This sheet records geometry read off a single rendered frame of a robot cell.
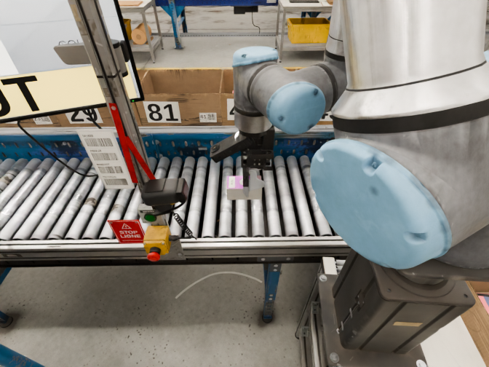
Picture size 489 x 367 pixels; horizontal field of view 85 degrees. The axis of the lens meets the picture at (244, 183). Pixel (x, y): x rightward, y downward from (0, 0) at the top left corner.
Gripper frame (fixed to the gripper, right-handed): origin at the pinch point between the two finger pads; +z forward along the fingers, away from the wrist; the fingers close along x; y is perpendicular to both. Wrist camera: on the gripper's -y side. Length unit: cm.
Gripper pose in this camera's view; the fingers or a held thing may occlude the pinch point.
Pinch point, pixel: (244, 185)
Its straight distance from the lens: 77.9
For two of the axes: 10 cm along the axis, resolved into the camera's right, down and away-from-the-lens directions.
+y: 10.0, -0.1, 0.1
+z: 0.0, 7.3, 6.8
